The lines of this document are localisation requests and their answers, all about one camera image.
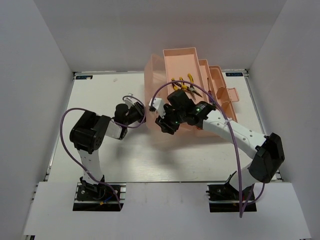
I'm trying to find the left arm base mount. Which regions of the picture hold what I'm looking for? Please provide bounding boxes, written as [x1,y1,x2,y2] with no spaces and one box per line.
[72,183,121,212]

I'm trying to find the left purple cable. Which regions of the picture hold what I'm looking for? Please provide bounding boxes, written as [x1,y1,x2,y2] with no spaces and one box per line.
[60,94,147,210]

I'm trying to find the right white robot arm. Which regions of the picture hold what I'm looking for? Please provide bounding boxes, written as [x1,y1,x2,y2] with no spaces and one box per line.
[149,90,285,200]

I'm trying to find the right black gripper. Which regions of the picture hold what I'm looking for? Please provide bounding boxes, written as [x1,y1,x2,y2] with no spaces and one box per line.
[155,105,186,136]

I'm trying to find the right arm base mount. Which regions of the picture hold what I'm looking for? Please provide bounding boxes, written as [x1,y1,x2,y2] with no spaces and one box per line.
[206,184,257,213]

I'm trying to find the blue handled screwdriver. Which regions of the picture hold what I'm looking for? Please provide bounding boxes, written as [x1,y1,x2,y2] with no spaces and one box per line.
[207,77,213,97]

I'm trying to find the yellow side cutter pliers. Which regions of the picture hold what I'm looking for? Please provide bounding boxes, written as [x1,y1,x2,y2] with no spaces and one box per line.
[187,73,203,100]

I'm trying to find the yellow needle-nose pliers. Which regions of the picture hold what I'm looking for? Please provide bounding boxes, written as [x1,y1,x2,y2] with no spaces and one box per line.
[171,78,189,91]

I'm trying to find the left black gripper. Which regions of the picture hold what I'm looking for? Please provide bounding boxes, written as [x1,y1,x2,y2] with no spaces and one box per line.
[124,101,157,126]

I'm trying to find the purple cable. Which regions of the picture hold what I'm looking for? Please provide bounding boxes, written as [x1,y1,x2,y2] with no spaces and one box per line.
[151,79,266,219]
[60,94,147,210]

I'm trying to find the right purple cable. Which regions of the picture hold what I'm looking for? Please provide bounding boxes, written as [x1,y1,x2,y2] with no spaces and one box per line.
[151,79,266,219]

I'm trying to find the blue table label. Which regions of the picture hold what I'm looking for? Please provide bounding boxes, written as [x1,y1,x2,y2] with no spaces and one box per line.
[75,75,93,80]
[225,72,244,77]

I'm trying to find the pink plastic toolbox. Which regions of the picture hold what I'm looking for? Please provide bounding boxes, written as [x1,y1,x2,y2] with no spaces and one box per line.
[143,46,240,147]

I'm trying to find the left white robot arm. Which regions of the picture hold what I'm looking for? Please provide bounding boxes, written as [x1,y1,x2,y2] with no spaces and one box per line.
[69,102,145,200]

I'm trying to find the right blue table label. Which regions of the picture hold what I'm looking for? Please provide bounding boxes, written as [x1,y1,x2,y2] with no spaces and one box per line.
[225,72,244,77]

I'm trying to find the left blue table label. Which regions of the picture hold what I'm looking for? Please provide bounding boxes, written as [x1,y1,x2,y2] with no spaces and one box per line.
[75,75,93,80]

